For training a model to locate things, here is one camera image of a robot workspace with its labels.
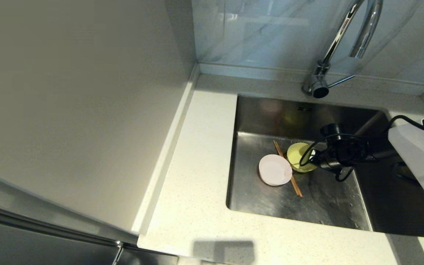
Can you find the yellow plastic bowl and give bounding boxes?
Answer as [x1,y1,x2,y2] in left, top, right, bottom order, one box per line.
[287,142,318,173]

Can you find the brown wooden chopstick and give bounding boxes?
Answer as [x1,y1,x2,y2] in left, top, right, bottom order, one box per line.
[274,140,303,197]
[273,140,301,198]

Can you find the pink plastic bowl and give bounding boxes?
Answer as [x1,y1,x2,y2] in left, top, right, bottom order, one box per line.
[258,154,293,187]

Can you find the chrome gooseneck kitchen faucet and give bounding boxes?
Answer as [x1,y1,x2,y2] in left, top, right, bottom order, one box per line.
[301,0,384,99]

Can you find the stainless steel sink basin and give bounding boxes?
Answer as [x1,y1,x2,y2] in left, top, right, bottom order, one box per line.
[225,94,424,238]

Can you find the tall beige cabinet panel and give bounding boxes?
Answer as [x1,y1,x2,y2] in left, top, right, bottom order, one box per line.
[0,0,200,245]

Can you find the dark grey cabinet front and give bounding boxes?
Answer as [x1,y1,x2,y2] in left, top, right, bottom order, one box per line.
[0,201,179,265]

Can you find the long black camera cable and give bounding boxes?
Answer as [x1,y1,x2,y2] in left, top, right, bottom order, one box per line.
[298,115,424,182]

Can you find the chrome cabinet handle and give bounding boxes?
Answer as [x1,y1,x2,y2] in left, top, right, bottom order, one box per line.
[111,240,125,265]

